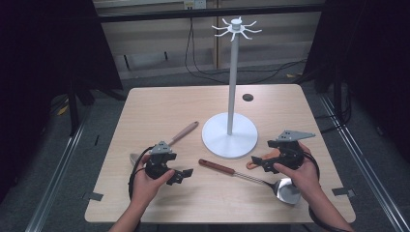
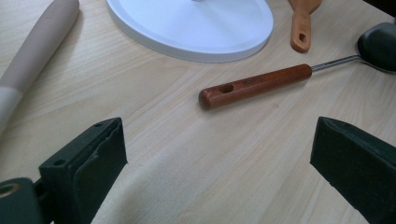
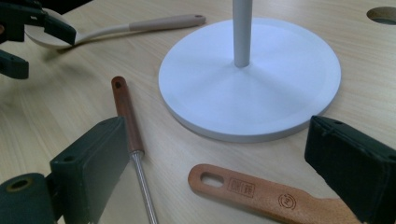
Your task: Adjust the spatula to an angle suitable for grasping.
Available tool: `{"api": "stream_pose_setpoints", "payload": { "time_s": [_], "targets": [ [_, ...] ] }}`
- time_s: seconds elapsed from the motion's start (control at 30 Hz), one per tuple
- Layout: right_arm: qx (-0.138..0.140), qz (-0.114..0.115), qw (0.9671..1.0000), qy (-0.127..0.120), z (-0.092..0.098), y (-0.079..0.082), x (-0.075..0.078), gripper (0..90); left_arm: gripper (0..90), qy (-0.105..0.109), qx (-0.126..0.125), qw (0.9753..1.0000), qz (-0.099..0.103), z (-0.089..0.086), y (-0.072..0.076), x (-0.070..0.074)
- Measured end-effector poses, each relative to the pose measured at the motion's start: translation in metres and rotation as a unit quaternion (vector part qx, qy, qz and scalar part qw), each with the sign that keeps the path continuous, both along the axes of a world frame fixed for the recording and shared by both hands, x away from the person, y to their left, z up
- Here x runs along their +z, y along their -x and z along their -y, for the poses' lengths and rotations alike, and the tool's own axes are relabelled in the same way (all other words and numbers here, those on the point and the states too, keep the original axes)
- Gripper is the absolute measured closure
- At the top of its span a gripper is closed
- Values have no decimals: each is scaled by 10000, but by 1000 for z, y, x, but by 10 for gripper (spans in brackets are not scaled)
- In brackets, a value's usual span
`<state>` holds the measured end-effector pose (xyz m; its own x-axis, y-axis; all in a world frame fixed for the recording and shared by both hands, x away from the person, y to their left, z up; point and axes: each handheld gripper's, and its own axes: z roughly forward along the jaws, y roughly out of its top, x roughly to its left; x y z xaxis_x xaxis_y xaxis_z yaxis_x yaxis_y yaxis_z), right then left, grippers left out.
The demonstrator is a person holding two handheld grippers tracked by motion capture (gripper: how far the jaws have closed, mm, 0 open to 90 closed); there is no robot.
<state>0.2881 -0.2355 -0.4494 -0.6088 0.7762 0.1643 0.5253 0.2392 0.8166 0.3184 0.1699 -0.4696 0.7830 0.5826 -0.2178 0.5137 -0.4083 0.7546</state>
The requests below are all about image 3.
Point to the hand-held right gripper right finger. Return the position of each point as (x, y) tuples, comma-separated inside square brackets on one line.
[(358, 165)]

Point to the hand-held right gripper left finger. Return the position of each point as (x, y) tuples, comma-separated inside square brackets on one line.
[(90, 161)]

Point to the wooden spatula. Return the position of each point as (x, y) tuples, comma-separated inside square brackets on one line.
[(264, 196)]

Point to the beige spoon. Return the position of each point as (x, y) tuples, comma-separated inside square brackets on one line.
[(162, 23)]

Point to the white utensil rack stand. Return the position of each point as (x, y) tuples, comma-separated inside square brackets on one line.
[(249, 102)]

